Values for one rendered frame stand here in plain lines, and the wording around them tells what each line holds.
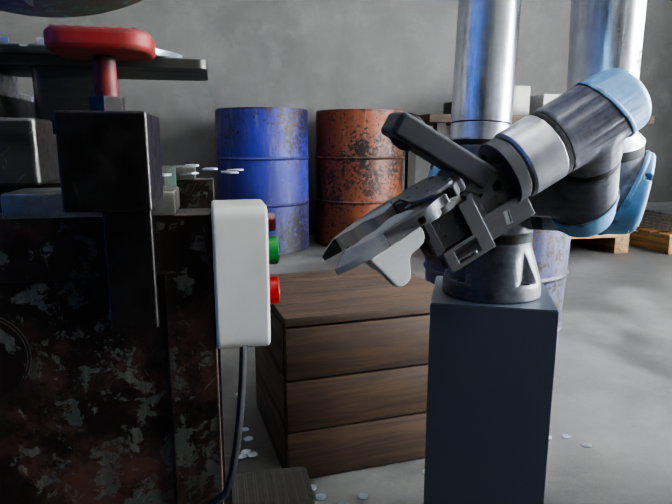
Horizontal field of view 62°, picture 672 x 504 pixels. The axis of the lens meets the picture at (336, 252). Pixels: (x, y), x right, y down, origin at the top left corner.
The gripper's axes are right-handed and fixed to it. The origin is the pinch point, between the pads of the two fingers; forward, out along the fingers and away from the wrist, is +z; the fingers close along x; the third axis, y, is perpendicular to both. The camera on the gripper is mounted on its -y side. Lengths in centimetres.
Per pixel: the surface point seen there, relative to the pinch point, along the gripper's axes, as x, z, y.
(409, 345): 52, -8, 40
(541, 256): 76, -52, 51
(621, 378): 81, -61, 101
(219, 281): -3.7, 10.8, -4.4
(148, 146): -11.8, 8.7, -17.0
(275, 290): -1.3, 7.1, -0.2
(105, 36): -12.0, 7.1, -24.4
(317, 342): 50, 8, 27
